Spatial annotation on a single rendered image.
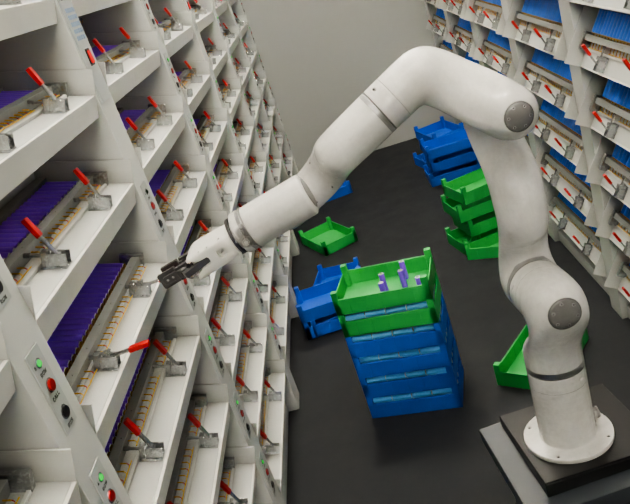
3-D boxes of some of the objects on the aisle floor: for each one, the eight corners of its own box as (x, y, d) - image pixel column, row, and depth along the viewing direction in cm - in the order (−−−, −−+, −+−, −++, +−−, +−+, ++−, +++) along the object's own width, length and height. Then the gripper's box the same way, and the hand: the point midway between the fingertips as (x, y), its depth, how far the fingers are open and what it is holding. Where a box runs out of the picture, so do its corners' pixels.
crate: (531, 333, 254) (527, 314, 251) (589, 338, 241) (585, 318, 238) (497, 385, 234) (492, 364, 231) (558, 393, 221) (554, 372, 218)
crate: (463, 370, 247) (458, 350, 244) (463, 407, 229) (457, 387, 226) (379, 382, 256) (373, 363, 253) (372, 418, 238) (365, 399, 235)
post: (299, 816, 136) (-252, -220, 71) (299, 875, 127) (-329, -244, 62) (199, 838, 138) (-426, -151, 73) (193, 897, 129) (-524, -164, 64)
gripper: (233, 202, 144) (159, 247, 148) (226, 232, 129) (143, 281, 133) (254, 232, 147) (180, 276, 150) (249, 265, 132) (167, 312, 135)
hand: (171, 273), depth 141 cm, fingers open, 3 cm apart
